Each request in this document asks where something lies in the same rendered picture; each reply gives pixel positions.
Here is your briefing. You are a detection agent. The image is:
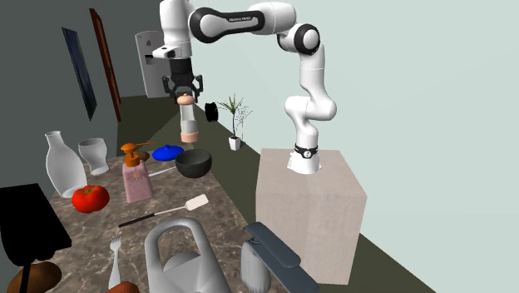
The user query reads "red-brown door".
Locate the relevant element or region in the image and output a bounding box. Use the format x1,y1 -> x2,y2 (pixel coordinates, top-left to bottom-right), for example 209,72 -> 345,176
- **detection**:
89,7 -> 122,123

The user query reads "dark blue wall picture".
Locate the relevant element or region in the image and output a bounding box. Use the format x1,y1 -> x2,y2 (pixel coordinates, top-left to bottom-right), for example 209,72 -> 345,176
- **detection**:
61,27 -> 98,122

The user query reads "orange-brown round object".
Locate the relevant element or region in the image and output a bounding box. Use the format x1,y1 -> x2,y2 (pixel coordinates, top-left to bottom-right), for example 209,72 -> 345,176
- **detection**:
106,281 -> 141,293

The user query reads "white spatula black handle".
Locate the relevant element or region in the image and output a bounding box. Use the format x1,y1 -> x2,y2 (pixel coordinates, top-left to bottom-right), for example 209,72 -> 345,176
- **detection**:
117,193 -> 210,229

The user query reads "beige robot stand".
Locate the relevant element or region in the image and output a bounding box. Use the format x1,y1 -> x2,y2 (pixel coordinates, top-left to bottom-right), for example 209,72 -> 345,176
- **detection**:
255,147 -> 368,286

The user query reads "potted plant white pot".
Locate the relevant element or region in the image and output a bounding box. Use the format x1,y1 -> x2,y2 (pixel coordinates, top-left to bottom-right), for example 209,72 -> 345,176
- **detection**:
216,93 -> 254,152

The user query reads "clear peach pepper grinder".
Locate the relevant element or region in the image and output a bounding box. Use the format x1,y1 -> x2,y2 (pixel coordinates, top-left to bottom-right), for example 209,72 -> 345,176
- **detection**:
177,92 -> 200,144

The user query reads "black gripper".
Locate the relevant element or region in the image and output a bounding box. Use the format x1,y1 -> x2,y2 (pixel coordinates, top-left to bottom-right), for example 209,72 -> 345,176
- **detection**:
161,57 -> 204,103

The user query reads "small black object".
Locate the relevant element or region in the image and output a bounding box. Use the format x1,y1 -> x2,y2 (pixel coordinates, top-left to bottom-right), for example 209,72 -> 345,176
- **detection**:
204,102 -> 220,123

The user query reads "grey watering can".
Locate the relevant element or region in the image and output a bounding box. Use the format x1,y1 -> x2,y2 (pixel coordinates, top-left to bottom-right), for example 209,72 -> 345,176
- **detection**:
144,217 -> 233,293

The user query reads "red tomato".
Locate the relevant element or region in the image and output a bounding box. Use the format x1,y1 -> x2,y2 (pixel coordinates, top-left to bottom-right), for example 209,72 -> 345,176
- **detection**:
72,185 -> 111,215

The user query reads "black paddle-shaped object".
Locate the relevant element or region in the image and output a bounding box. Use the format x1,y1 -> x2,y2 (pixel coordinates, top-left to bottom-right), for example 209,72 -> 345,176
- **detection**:
0,182 -> 73,293

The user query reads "silver fork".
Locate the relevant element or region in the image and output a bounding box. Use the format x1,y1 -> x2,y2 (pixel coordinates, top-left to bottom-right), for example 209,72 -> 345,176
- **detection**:
107,236 -> 123,290

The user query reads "pink soap dispenser orange pump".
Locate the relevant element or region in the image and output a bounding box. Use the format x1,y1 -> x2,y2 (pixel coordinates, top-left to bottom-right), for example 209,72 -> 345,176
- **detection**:
120,141 -> 158,204

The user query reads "black bowl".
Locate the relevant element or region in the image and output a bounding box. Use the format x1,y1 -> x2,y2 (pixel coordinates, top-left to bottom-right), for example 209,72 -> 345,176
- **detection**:
175,148 -> 213,179

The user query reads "brown potato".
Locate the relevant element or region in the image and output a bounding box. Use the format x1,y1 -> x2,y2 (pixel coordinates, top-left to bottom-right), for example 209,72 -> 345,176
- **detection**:
6,261 -> 63,293

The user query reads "silver spoon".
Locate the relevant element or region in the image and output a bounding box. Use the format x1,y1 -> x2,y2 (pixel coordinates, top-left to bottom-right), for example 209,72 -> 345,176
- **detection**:
147,166 -> 179,178

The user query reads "white refrigerator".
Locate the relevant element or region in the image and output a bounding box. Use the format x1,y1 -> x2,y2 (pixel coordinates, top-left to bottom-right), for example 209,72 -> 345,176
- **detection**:
134,30 -> 173,100

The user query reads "white bottle vase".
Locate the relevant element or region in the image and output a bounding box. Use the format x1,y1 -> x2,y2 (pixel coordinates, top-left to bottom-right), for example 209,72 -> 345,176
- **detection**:
44,130 -> 88,199

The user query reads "blue lid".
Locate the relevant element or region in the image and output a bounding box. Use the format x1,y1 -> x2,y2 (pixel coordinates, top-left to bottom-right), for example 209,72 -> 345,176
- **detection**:
151,144 -> 185,162

